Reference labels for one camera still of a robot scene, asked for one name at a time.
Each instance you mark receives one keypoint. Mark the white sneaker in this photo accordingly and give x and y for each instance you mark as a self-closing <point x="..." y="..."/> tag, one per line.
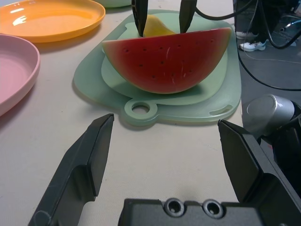
<point x="244" y="35"/>
<point x="252" y="46"/>

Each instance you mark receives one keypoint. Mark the person's black trouser legs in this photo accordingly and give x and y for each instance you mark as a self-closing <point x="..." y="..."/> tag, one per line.
<point x="249" y="16"/>

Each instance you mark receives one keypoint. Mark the toy watermelon slice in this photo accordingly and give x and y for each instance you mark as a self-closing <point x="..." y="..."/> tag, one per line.
<point x="164" y="61"/>

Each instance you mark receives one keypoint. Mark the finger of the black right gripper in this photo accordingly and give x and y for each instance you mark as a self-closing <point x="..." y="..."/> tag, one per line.
<point x="140" y="16"/>
<point x="187" y="14"/>

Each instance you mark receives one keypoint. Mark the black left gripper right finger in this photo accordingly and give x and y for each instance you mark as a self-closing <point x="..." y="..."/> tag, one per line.
<point x="249" y="164"/>

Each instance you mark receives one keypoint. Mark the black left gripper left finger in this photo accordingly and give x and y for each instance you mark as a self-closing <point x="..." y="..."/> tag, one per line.
<point x="80" y="164"/>

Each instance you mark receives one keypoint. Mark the toy yellow banana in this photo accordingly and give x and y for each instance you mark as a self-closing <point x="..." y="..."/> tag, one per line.
<point x="156" y="28"/>

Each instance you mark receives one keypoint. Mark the large translucent green cutting board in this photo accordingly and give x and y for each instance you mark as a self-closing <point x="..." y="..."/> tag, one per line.
<point x="89" y="68"/>

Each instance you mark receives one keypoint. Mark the pink plastic plate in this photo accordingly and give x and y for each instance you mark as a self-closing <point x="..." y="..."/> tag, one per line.
<point x="14" y="73"/>

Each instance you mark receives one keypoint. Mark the light green plastic plate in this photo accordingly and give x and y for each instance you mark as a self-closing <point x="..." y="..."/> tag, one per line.
<point x="115" y="2"/>

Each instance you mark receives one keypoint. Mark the yellow orange plastic plate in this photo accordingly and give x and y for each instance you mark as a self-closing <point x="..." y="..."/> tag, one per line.
<point x="51" y="23"/>

